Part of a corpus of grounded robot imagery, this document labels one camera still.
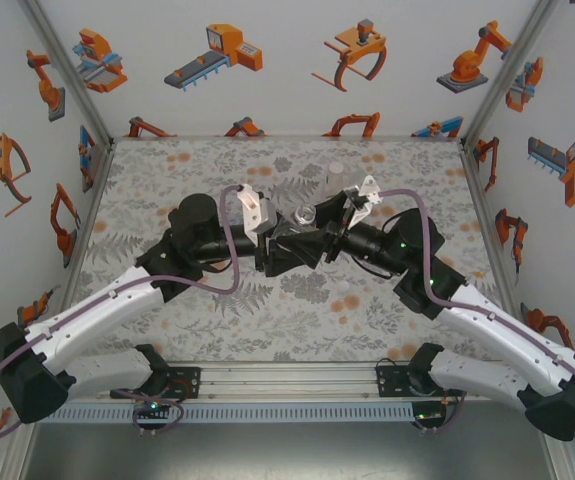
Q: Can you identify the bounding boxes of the plain clear plastic bottle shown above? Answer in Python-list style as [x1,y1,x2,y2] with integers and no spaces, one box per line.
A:
[291,203,321,236]

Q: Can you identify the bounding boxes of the floral patterned tablecloth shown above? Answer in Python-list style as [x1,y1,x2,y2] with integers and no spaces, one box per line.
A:
[69,137,518,364]

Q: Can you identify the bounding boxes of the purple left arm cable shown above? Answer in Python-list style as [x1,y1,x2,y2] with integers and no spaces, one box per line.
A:
[0,184,244,444]

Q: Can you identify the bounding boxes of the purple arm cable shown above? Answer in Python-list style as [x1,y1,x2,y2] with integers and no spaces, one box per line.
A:
[374,188,575,404]
[0,184,244,444]

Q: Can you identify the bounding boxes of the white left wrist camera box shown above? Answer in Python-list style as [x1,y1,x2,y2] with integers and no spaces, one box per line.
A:
[235,183,282,247]

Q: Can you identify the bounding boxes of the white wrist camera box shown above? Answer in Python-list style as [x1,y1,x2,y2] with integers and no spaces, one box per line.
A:
[344,174,383,229]
[235,183,282,247]

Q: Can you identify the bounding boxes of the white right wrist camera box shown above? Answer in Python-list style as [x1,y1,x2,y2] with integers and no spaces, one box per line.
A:
[344,174,383,229]

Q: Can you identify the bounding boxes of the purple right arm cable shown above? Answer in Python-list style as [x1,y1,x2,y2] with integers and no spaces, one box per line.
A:
[374,188,575,404]

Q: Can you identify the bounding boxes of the aluminium table side rail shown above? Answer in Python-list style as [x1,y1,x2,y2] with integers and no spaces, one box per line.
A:
[459,144,526,311]
[59,139,117,301]

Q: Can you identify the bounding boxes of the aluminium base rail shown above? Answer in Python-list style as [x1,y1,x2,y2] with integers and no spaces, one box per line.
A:
[74,360,556,403]

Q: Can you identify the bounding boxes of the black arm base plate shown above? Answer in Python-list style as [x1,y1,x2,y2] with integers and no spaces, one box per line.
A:
[165,366,203,400]
[374,360,414,399]

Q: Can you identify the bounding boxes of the slotted grey cable duct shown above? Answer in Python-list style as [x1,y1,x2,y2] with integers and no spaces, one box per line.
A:
[54,402,416,425]

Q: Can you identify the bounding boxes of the short purple cable loop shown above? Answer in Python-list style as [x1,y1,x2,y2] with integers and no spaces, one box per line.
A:
[130,396,191,440]
[411,387,468,436]

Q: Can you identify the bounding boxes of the aluminium frame post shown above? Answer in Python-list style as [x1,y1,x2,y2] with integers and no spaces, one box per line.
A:
[19,0,117,151]
[459,0,561,149]

